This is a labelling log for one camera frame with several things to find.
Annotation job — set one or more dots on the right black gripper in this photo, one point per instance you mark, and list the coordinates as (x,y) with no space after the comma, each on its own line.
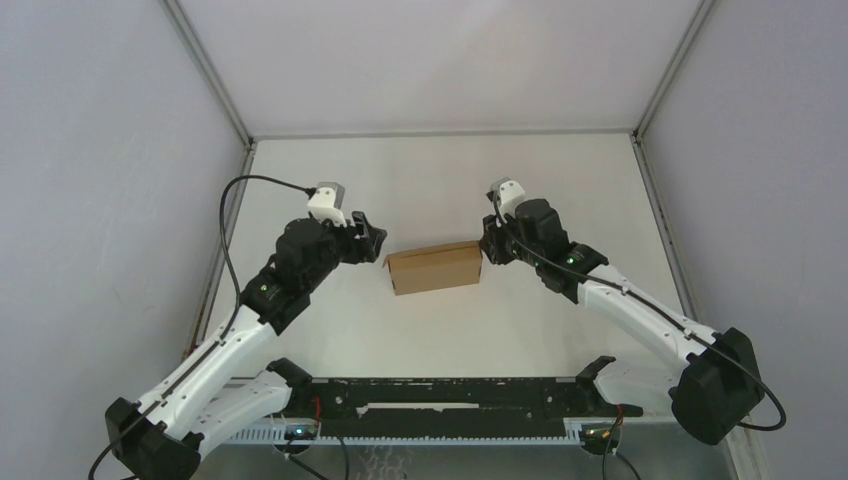
(491,240)

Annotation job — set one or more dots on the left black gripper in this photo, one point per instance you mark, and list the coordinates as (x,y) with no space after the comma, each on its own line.
(371,250)

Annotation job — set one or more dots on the brown cardboard box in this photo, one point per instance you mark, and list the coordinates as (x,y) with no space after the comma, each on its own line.
(435,267)

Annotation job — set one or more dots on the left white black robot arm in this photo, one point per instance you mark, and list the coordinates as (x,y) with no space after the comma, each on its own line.
(168,431)

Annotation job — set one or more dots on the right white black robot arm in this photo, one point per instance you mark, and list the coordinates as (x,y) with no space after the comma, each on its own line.
(716,379)

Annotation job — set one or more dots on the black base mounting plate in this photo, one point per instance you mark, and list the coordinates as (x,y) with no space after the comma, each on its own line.
(446,405)

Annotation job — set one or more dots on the left green circuit board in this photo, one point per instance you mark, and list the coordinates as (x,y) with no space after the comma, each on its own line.
(297,433)

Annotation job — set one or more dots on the green circuit board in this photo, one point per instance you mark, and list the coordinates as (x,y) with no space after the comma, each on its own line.
(297,433)
(599,435)

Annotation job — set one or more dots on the right green circuit board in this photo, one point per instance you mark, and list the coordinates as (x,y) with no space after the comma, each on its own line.
(599,435)

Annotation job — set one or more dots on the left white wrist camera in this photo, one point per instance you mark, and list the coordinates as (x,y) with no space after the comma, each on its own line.
(326,204)

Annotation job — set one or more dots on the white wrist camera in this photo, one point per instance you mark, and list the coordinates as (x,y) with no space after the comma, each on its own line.
(505,195)
(326,204)

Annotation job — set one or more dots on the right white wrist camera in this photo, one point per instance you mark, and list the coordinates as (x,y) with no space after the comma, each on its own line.
(505,195)

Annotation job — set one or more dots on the white slotted cable duct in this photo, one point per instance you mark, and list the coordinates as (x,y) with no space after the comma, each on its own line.
(265,434)

